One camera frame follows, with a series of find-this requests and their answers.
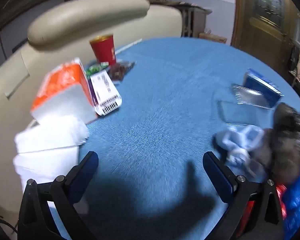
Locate red paper cup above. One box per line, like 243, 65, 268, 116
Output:
89, 34, 117, 66

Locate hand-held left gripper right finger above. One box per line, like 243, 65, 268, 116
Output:
202, 152, 284, 240

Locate dark red snack packet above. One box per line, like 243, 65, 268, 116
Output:
107, 60, 137, 82

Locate white straw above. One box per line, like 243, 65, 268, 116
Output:
115, 39, 142, 54

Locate wooden slatted cabinet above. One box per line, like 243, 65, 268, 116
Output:
150, 1, 213, 38

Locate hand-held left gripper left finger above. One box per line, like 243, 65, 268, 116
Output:
17, 151, 99, 240

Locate wooden stained glass door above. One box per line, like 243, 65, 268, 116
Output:
231, 0, 298, 63

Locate clear plastic box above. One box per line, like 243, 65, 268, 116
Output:
216, 84, 272, 125

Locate purple and white box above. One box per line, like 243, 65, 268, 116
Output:
87, 69, 122, 116

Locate green snack packet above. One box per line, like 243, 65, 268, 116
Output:
85, 62, 109, 77

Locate flat white tissue sheets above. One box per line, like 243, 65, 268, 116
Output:
13, 115, 89, 213

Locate blue tablecloth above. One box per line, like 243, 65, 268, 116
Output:
50, 37, 300, 240

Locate blue box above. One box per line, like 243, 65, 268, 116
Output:
242, 68, 282, 108

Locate orange tissue pack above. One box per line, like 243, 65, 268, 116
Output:
30, 57, 98, 124

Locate brown cardboard box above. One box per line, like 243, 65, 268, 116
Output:
199, 31, 227, 44

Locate beige leather sofa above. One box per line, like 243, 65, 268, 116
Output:
0, 0, 183, 228

